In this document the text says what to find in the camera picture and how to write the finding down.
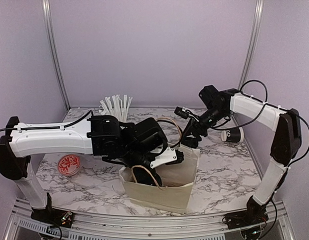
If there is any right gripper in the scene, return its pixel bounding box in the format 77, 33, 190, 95
181, 105, 228, 144

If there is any cream paper bag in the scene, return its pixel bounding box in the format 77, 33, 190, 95
119, 145, 200, 214

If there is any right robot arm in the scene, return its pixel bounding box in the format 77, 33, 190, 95
186, 123, 309, 222

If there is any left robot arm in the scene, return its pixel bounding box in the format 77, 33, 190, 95
0, 111, 177, 223

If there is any white wrapped straws bundle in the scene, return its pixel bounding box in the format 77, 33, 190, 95
98, 94, 133, 123

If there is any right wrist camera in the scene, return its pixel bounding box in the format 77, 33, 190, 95
174, 106, 199, 122

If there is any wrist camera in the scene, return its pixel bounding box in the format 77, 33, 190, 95
150, 147, 184, 169
174, 106, 199, 122

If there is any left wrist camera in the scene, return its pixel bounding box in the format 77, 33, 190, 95
150, 147, 184, 169

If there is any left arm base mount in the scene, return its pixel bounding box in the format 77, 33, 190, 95
30, 193, 74, 229

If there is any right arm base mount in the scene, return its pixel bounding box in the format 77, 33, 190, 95
222, 196, 270, 230

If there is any front aluminium rail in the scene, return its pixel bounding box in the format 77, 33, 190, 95
3, 199, 296, 240

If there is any right aluminium frame post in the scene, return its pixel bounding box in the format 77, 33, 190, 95
238, 0, 264, 88

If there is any aluminium frame post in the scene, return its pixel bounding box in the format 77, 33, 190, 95
238, 0, 264, 88
42, 0, 71, 111

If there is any left aluminium frame post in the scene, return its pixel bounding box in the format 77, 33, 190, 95
42, 0, 71, 111

